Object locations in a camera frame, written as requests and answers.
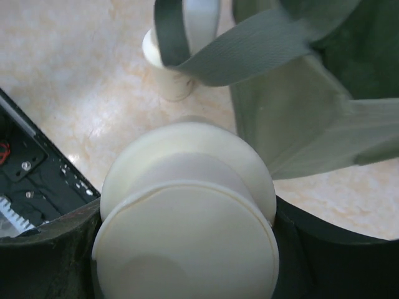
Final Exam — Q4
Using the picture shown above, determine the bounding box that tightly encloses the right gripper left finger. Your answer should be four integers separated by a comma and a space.
1, 199, 101, 298

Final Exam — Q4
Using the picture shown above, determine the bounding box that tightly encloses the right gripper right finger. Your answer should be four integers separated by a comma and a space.
273, 198, 398, 299

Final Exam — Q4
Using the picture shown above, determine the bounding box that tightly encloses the cream bottle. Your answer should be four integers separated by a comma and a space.
142, 0, 221, 102
92, 116, 279, 298

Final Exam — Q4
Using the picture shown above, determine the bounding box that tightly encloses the green canvas bag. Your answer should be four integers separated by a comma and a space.
153, 1, 398, 179

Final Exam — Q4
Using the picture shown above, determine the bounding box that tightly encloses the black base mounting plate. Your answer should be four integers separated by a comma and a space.
1, 92, 100, 227

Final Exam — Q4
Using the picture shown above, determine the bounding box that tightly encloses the white slotted cable duct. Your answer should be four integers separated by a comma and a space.
0, 196, 35, 238

